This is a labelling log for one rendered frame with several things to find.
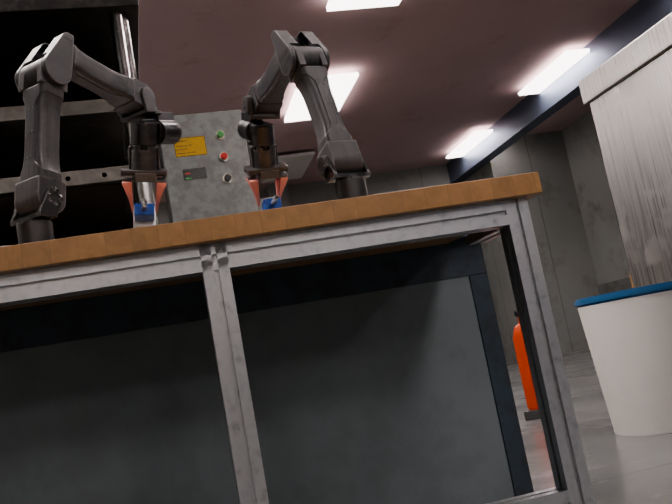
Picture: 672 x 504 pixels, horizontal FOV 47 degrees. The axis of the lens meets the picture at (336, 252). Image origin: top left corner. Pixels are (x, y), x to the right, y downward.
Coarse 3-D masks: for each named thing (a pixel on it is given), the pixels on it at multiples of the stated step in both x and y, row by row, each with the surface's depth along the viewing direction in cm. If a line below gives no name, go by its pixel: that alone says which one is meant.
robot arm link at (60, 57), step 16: (64, 32) 151; (48, 48) 149; (64, 48) 150; (48, 64) 146; (64, 64) 149; (80, 64) 155; (96, 64) 160; (16, 80) 149; (64, 80) 148; (80, 80) 158; (96, 80) 159; (112, 80) 163; (128, 80) 166; (112, 96) 165; (128, 96) 166; (128, 112) 171
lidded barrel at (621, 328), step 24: (648, 288) 310; (600, 312) 320; (624, 312) 313; (648, 312) 310; (600, 336) 322; (624, 336) 314; (648, 336) 310; (600, 360) 325; (624, 360) 314; (648, 360) 310; (600, 384) 333; (624, 384) 315; (648, 384) 310; (624, 408) 317; (648, 408) 310; (624, 432) 319; (648, 432) 310
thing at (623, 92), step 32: (608, 64) 442; (640, 64) 415; (608, 96) 450; (640, 96) 423; (608, 128) 455; (640, 128) 427; (608, 160) 459; (640, 160) 431; (640, 192) 435; (640, 224) 439; (640, 256) 443
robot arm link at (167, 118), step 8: (144, 88) 170; (144, 96) 169; (152, 96) 171; (144, 104) 169; (152, 104) 171; (144, 112) 169; (152, 112) 171; (160, 112) 175; (168, 112) 178; (128, 120) 172; (136, 120) 175; (160, 120) 175; (168, 120) 178; (168, 128) 175; (176, 128) 178; (168, 136) 176; (176, 136) 178; (160, 144) 177
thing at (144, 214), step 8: (144, 200) 165; (136, 208) 170; (144, 208) 169; (152, 208) 171; (136, 216) 170; (144, 216) 171; (152, 216) 171; (136, 224) 173; (144, 224) 173; (152, 224) 174
